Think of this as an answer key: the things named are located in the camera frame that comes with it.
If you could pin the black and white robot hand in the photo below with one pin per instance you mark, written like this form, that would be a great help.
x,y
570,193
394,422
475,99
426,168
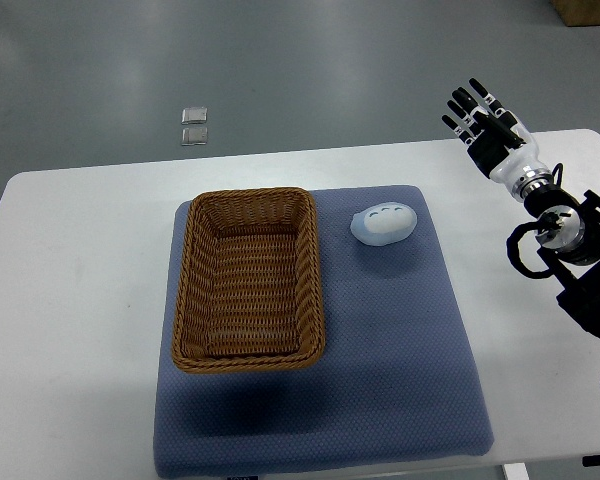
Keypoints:
x,y
498,143

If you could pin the blue and white plush toy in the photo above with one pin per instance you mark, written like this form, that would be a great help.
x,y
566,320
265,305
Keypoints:
x,y
383,224

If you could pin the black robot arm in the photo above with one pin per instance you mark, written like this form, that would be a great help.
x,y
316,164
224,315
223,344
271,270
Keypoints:
x,y
568,234

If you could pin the brown wicker basket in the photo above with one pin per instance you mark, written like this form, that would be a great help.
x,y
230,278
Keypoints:
x,y
249,295

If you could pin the brown cardboard box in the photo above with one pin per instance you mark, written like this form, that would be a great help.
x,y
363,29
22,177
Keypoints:
x,y
578,13

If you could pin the blue padded mat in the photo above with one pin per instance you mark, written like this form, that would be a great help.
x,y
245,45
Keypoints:
x,y
397,380

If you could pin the upper silver floor plate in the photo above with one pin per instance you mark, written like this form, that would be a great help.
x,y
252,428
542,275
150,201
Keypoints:
x,y
194,115

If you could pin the white table leg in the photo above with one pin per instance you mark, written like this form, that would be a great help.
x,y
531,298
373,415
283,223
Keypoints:
x,y
515,471

